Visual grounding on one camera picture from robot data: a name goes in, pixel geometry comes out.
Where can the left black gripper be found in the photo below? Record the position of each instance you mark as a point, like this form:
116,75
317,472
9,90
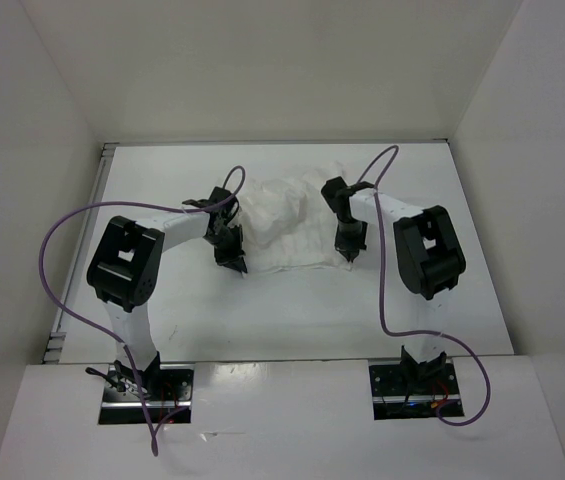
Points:
233,258

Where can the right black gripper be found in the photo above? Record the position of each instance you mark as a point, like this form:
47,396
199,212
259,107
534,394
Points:
346,246

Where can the white skirt cloth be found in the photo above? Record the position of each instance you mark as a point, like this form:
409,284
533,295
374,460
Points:
287,224

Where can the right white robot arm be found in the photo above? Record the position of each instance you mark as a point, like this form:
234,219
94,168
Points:
429,262

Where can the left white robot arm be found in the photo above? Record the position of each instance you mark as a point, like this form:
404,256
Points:
124,272

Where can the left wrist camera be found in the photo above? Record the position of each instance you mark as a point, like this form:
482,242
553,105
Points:
222,200

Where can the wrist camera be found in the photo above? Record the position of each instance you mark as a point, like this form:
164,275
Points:
335,193
222,200

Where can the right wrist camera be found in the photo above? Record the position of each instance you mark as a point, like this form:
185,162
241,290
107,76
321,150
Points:
335,193

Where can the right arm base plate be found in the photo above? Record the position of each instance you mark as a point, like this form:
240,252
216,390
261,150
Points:
393,398

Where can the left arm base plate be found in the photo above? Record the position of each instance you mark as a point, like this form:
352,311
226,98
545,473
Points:
172,402

